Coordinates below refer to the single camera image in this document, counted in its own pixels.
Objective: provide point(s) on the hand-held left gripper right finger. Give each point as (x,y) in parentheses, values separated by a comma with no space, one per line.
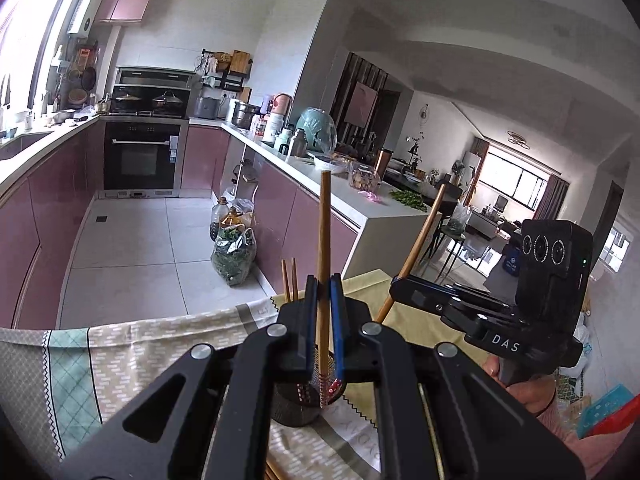
(336,330)

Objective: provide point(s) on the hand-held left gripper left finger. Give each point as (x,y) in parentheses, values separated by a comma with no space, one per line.
(314,320)

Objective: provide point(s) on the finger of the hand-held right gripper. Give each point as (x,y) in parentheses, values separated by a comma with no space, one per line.
(425,296)

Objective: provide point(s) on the wooden chopstick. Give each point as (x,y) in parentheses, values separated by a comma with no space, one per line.
(284,280)
(425,230)
(270,472)
(325,220)
(294,277)

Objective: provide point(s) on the black mesh utensil holder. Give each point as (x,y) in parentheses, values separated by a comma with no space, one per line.
(300,405)

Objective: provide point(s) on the person's right forearm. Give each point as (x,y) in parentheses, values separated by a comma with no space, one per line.
(580,442)

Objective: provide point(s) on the person's right hand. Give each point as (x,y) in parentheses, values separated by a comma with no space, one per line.
(530,392)

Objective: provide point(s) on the yellow cloth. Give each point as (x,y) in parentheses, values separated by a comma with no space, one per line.
(425,332)

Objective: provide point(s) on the brown curtain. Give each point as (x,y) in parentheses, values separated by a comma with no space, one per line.
(554,197)

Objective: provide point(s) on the pile of green vegetables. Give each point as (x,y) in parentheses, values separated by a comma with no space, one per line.
(409,200)

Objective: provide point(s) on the pink lower cabinet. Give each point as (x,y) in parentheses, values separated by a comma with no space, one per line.
(202,157)
(45,220)
(300,220)

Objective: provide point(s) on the plastic bag of greens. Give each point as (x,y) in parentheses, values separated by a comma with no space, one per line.
(234,257)

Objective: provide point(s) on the living room window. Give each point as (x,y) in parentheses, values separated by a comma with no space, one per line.
(515,180)

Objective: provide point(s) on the glass jar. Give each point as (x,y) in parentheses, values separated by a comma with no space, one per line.
(364,177)

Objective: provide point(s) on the cooking oil bottle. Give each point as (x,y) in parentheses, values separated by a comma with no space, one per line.
(219,220)

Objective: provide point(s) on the copper tumbler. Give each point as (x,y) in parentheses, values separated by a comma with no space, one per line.
(383,162)

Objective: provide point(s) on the blue plastic basket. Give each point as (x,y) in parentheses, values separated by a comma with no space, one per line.
(607,410)

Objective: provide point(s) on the shallow bowl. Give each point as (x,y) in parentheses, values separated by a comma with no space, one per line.
(330,164)

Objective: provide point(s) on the black thermos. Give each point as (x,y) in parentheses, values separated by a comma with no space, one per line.
(298,144)

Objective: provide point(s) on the teal covered appliance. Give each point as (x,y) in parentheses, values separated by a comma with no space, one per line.
(316,130)

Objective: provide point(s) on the patterned beige tablecloth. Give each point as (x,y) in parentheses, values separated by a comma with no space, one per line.
(125,355)

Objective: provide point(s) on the white jar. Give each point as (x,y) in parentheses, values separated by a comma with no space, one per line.
(273,127)

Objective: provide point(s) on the steel stockpot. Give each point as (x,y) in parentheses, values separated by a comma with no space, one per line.
(245,116)

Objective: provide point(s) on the pink kettle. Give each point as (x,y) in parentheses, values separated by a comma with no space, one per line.
(281,105)

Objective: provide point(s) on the black built-in oven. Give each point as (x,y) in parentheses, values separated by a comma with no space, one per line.
(142,157)

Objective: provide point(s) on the black lidded wok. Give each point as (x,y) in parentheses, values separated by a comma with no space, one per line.
(166,101)

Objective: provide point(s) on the black cooking pot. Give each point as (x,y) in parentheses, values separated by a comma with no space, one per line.
(126,101)

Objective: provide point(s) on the black range hood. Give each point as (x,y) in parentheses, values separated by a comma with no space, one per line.
(155,77)

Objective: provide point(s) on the hanging frying pan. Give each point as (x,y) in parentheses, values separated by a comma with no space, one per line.
(88,77)

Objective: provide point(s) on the steel kitchen faucet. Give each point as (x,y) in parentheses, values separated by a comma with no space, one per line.
(5,102)

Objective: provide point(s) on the white water heater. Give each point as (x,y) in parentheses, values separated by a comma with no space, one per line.
(86,7)

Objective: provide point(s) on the kitchen window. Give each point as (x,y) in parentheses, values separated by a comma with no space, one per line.
(30,25)

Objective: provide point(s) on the pink wall painting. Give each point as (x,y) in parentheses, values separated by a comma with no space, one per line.
(361,105)

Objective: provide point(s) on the black wall rack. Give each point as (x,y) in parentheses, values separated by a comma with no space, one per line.
(227,70)

